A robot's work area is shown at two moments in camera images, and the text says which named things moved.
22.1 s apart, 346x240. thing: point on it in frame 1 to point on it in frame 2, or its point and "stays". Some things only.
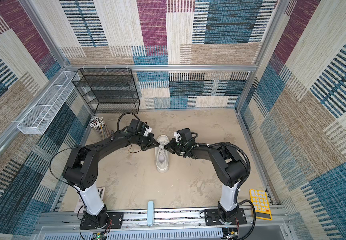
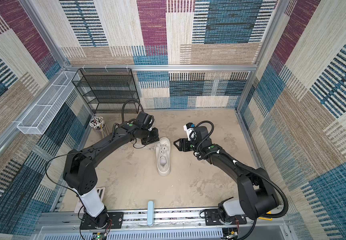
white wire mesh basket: [35, 121] stays
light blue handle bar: [150, 213] stays
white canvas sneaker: [161, 155] stays
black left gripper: [150, 144] to [155, 137]
